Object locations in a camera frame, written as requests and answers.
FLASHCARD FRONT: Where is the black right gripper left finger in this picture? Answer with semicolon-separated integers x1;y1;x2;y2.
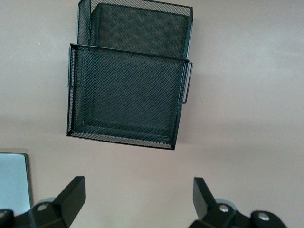
0;175;86;228

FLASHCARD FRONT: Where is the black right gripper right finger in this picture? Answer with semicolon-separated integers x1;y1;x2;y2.
189;177;289;228

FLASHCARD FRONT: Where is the grey closed laptop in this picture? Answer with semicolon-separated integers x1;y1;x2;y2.
0;153;33;211

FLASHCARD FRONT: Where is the black mesh desk organizer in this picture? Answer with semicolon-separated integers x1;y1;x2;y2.
66;0;194;151

